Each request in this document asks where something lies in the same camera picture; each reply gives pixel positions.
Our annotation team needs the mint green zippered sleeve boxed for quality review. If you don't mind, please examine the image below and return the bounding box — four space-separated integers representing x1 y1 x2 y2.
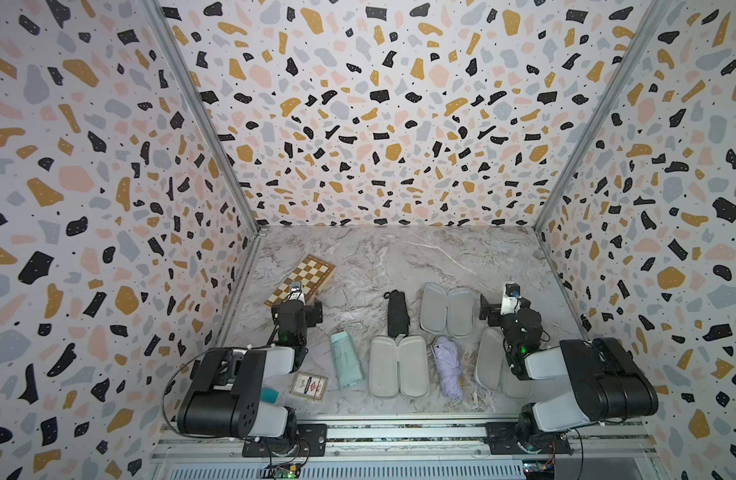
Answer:
369 335 430 399

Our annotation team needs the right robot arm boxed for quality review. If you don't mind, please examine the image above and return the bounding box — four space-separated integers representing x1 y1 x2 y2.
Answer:
476 304 658 451

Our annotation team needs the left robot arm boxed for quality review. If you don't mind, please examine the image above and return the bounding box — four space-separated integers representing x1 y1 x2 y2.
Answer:
165 299 323 445

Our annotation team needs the lilac folded umbrella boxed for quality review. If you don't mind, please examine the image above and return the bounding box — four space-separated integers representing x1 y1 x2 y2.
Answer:
432 336 464 401

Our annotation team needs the black folded umbrella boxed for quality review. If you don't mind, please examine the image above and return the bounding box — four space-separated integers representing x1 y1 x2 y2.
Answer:
384 290 410 338

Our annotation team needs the wooden chessboard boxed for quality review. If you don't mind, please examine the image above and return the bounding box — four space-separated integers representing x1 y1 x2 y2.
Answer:
264 255 336 307

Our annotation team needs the grey open sleeve right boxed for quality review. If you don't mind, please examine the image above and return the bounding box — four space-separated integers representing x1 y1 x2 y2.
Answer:
474 327 532 400

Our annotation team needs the small teal block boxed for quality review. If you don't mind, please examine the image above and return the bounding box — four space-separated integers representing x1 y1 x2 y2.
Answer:
260 387 279 404

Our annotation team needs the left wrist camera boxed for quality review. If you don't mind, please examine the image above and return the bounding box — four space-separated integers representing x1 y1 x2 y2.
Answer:
287 281 305 301

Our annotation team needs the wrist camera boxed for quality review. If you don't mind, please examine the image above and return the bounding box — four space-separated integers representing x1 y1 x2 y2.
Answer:
287 281 305 301
500 282 521 315

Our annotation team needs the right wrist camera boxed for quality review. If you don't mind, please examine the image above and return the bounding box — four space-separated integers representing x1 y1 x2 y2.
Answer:
500 282 521 315

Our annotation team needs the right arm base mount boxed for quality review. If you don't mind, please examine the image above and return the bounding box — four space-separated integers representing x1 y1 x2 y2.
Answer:
484 421 573 455

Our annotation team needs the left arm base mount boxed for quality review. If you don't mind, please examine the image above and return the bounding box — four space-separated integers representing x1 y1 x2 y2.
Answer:
242 423 328 460

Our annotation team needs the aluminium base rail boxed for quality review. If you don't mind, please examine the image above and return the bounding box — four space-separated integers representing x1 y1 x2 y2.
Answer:
148 413 666 480

